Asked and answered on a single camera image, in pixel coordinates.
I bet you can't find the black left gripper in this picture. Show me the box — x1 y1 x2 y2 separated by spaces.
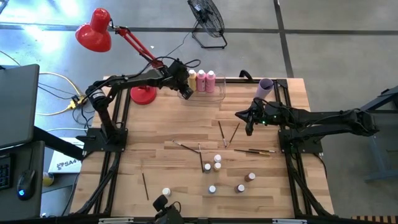
169 73 195 100

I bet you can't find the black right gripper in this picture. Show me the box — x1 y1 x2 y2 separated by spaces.
235 107 273 137

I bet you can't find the yellow large paint bottle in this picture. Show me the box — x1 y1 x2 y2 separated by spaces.
187 68 198 93

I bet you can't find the pink large paint bottle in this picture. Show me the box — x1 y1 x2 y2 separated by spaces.
196 68 207 93
205 70 216 94

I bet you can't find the clear plastic organizer bin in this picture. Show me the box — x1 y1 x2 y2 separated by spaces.
177 73 227 103

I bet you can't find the lavender paper cup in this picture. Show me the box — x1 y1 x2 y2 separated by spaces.
254 77 275 100

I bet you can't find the black clamp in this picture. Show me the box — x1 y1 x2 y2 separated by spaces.
238 69 254 82

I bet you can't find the black floor fan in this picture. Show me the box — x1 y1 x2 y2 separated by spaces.
187 0 228 50

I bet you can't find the red desk lamp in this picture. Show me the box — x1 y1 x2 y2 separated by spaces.
75 7 165 106

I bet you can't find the black webcam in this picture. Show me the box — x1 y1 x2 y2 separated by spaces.
151 194 186 224

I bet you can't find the grey metal stand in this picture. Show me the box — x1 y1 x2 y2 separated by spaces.
360 85 398 183

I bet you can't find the black diagonal strut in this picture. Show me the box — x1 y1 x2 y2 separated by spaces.
32 126 85 161

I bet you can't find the white printed box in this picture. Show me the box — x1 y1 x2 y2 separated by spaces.
48 136 85 174

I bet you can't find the grey side desk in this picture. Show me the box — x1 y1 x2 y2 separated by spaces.
0 140 46 220

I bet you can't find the black computer mouse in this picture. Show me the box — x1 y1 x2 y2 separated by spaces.
16 169 37 202

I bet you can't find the black keyboard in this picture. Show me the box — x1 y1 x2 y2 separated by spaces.
0 154 14 191

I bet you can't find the brown handled paintbrush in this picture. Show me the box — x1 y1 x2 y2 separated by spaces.
227 122 241 148

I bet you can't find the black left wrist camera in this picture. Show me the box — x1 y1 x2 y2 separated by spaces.
170 59 188 75

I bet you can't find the black aluminium table frame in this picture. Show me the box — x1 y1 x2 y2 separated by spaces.
74 77 335 218

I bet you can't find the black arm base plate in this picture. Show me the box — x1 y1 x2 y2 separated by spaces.
76 127 129 154
277 128 324 155

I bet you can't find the yellow cable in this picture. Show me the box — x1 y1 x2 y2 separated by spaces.
35 71 88 116

